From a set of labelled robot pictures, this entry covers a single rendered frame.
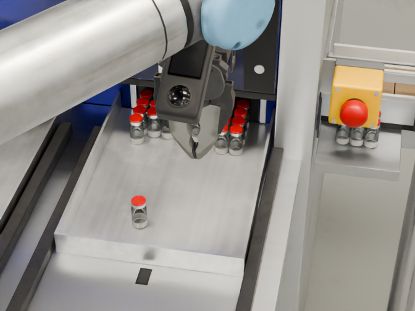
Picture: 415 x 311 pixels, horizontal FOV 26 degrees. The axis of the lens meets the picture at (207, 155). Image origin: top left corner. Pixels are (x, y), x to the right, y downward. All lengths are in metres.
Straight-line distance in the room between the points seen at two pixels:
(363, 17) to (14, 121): 2.93
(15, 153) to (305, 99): 0.46
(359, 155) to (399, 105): 0.11
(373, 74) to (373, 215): 1.33
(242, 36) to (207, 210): 0.59
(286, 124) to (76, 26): 0.73
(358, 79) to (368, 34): 2.11
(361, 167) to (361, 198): 1.28
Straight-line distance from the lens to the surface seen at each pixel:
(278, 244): 1.26
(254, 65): 1.31
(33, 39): 0.66
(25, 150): 1.43
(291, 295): 1.61
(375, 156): 1.42
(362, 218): 2.61
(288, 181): 1.36
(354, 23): 3.48
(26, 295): 1.19
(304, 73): 1.30
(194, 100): 0.92
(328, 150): 1.42
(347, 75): 1.32
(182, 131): 1.04
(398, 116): 1.47
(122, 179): 1.36
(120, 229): 1.28
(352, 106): 1.29
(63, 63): 0.66
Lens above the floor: 1.77
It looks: 39 degrees down
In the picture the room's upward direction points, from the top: straight up
